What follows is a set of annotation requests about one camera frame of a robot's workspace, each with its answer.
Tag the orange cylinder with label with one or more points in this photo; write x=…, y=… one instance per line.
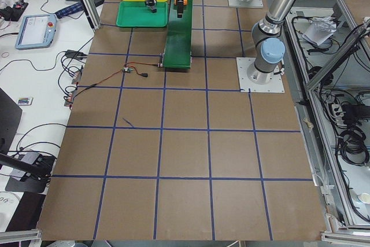
x=180, y=2

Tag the green plastic tray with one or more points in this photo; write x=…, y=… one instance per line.
x=137, y=14

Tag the green conveyor belt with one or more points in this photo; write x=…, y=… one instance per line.
x=177, y=53

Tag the small green circuit board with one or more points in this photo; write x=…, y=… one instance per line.
x=127, y=69

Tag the blue checkered cloth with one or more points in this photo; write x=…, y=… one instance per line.
x=71, y=9

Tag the teach pendant near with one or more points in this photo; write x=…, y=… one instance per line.
x=36, y=31

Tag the black monitor stand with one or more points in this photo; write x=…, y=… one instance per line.
x=31, y=170

